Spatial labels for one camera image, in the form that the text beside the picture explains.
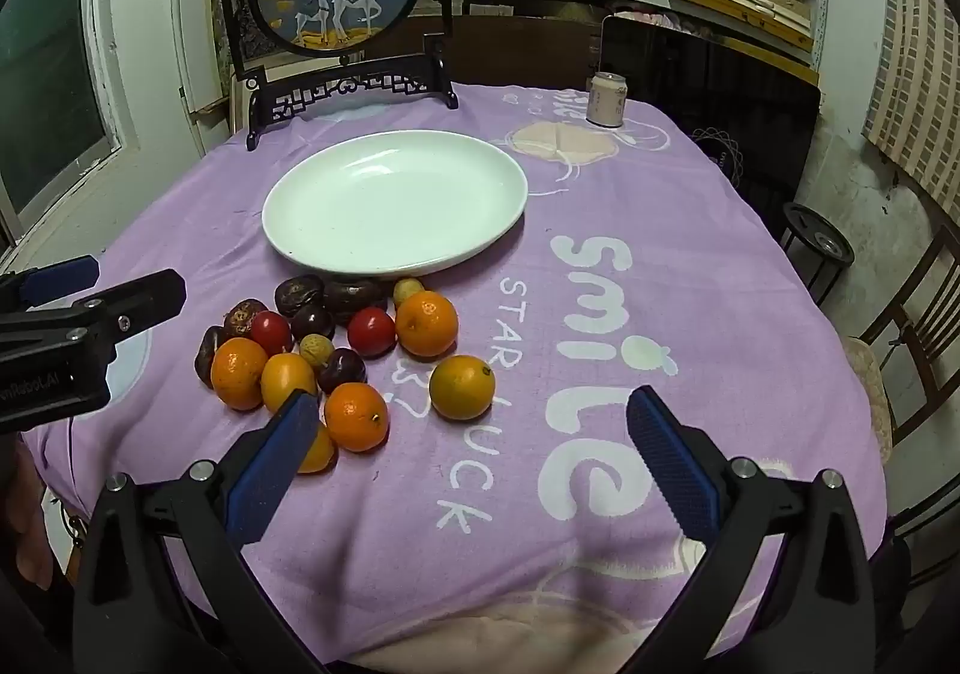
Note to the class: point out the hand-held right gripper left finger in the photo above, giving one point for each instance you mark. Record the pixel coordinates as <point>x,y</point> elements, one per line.
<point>274,464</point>

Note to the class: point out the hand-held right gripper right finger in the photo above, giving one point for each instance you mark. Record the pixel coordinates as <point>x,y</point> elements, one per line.
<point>671,464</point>

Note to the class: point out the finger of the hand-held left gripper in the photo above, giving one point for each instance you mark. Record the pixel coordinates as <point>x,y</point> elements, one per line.
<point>64,276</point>
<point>150,295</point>

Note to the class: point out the small orange mandarin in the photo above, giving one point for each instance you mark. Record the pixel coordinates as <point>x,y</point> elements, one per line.
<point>320,453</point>
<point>285,378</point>
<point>426,323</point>
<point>462,387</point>
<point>356,417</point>
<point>238,374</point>

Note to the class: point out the dark maroon fruit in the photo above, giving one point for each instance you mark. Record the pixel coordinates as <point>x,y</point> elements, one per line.
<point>207,357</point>

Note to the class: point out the small yellow longan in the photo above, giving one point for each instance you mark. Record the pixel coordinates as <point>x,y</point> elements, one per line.
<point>409,290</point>
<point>315,349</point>

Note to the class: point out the red cherry tomato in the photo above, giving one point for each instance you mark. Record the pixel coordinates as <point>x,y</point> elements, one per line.
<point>371,332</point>
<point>271,332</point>

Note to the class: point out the dark wrinkled passion fruit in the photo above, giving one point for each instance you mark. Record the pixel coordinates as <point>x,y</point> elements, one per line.
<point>298,295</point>
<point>356,299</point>

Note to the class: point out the white oval plate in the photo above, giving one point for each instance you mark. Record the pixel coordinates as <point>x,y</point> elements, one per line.
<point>390,201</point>

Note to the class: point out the purple printed blanket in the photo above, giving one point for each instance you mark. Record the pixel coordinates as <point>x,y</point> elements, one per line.
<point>675,359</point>

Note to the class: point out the window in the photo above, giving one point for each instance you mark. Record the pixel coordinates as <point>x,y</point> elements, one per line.
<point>45,66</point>

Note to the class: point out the wooden chair with cushion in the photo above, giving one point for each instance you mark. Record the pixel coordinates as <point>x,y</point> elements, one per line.
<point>911,344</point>

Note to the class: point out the black round stool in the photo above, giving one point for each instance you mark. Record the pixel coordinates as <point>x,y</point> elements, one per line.
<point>817,239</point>

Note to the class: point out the white door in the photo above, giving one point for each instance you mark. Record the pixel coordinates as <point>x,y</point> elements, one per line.
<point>196,29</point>

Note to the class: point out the pale drink can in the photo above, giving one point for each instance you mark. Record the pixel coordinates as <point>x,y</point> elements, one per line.
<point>606,102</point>

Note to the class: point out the pink cloth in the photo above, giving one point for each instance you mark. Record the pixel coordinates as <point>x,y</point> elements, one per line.
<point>645,17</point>

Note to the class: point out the checked hanging cloth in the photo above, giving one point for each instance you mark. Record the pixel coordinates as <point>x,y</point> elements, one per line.
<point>915,59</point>

